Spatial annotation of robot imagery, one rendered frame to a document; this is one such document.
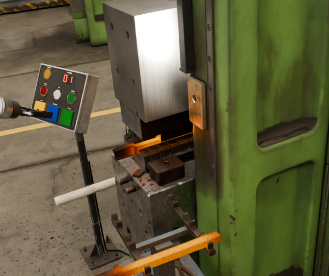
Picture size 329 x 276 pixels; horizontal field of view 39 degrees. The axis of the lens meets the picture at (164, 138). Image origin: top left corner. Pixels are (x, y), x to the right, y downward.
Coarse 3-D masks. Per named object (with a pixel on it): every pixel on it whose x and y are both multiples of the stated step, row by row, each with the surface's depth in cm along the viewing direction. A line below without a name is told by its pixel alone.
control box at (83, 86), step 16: (48, 80) 227; (64, 80) 220; (80, 80) 215; (96, 80) 218; (48, 96) 226; (64, 96) 220; (80, 96) 214; (80, 112) 214; (64, 128) 218; (80, 128) 217
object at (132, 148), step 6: (156, 138) 193; (132, 144) 189; (138, 144) 190; (144, 144) 189; (150, 144) 190; (114, 150) 185; (120, 150) 185; (126, 150) 187; (132, 150) 188; (120, 156) 187; (126, 156) 187
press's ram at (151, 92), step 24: (120, 0) 176; (144, 0) 173; (120, 24) 165; (144, 24) 155; (168, 24) 160; (120, 48) 172; (144, 48) 159; (168, 48) 163; (120, 72) 180; (144, 72) 163; (168, 72) 167; (120, 96) 188; (144, 96) 167; (168, 96) 172; (144, 120) 172
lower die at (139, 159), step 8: (136, 136) 202; (184, 136) 196; (192, 136) 195; (160, 144) 191; (176, 144) 191; (184, 144) 191; (192, 144) 193; (144, 152) 187; (152, 152) 186; (168, 152) 189; (176, 152) 191; (136, 160) 194; (144, 160) 185; (144, 168) 187
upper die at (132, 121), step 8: (120, 104) 191; (128, 112) 185; (184, 112) 184; (128, 120) 188; (136, 120) 180; (160, 120) 180; (168, 120) 182; (176, 120) 184; (184, 120) 186; (136, 128) 182; (144, 128) 178; (152, 128) 180; (160, 128) 182; (168, 128) 184; (176, 128) 186; (144, 136) 180; (152, 136) 182
